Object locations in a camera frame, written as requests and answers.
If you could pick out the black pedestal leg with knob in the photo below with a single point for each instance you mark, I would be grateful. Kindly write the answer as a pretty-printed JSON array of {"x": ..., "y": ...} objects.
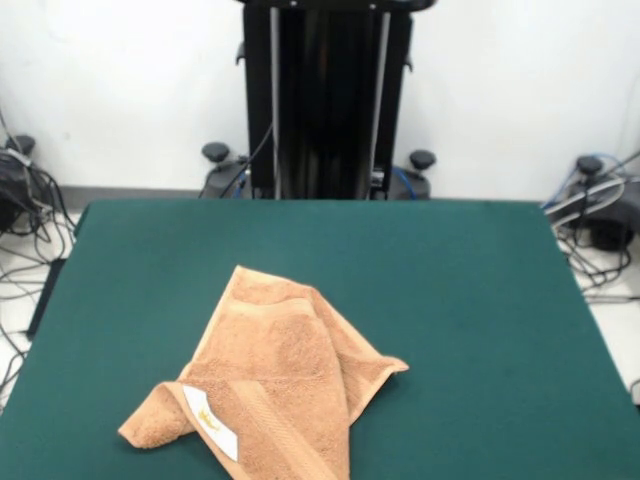
[
  {"x": 422, "y": 159},
  {"x": 216, "y": 151}
]

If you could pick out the dark green table cloth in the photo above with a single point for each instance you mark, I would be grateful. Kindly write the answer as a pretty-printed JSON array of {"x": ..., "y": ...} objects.
[{"x": 450, "y": 300}]

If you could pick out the tan terry towel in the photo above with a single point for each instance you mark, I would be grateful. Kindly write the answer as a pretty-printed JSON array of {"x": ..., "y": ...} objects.
[{"x": 280, "y": 360}]

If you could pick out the black pedestal foot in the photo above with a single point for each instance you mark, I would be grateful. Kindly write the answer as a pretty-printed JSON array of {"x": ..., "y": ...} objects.
[
  {"x": 20, "y": 142},
  {"x": 589, "y": 165}
]

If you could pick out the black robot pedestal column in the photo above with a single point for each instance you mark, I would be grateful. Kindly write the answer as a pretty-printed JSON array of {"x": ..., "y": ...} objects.
[{"x": 325, "y": 100}]

